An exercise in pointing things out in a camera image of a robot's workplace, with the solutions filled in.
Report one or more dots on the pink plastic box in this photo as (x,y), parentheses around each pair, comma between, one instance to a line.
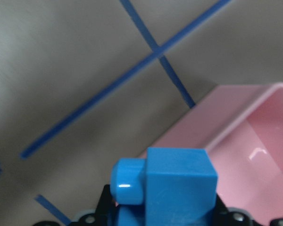
(241,129)

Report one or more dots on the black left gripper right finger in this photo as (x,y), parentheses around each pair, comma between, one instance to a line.
(219,213)

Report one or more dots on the blue toy block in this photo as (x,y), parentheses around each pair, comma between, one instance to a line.
(170,187)

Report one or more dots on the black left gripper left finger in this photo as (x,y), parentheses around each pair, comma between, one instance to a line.
(107,209)

